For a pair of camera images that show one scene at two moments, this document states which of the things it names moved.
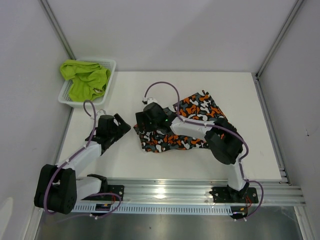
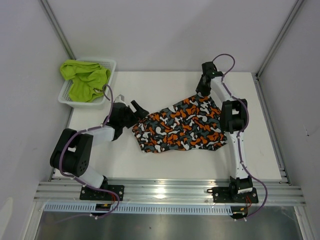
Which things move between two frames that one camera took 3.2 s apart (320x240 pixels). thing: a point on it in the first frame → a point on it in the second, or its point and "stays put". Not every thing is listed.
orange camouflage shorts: (199, 107) stays put
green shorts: (89, 79) stays put
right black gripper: (141, 117) → (199, 89)
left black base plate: (117, 189) stays put
